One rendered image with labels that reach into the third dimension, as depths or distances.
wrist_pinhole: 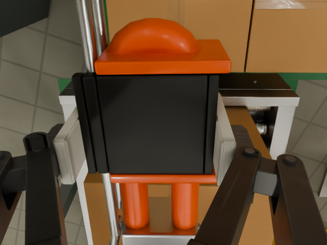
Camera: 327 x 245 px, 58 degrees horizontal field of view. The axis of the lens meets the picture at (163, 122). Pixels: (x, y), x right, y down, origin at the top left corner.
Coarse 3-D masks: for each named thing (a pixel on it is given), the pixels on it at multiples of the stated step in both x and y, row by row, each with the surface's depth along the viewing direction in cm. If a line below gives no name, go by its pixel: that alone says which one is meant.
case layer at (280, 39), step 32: (128, 0) 80; (160, 0) 79; (192, 0) 79; (224, 0) 79; (256, 0) 79; (288, 0) 78; (320, 0) 78; (192, 32) 83; (224, 32) 83; (256, 32) 82; (288, 32) 82; (320, 32) 82; (256, 64) 87; (288, 64) 86; (320, 64) 86
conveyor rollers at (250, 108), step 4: (248, 108) 93; (252, 108) 93; (256, 108) 93; (260, 108) 93; (264, 108) 93; (268, 108) 93; (256, 124) 97; (260, 124) 97; (264, 124) 97; (260, 128) 96; (264, 128) 96; (260, 132) 97; (264, 132) 97
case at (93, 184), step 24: (240, 120) 82; (264, 144) 71; (96, 192) 59; (168, 192) 59; (216, 192) 58; (96, 216) 62; (264, 216) 61; (96, 240) 66; (120, 240) 66; (240, 240) 64; (264, 240) 64
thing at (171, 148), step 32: (96, 64) 16; (128, 64) 16; (160, 64) 16; (192, 64) 16; (224, 64) 16; (128, 96) 17; (160, 96) 17; (192, 96) 16; (128, 128) 18; (160, 128) 18; (192, 128) 17; (128, 160) 19; (160, 160) 19; (192, 160) 19
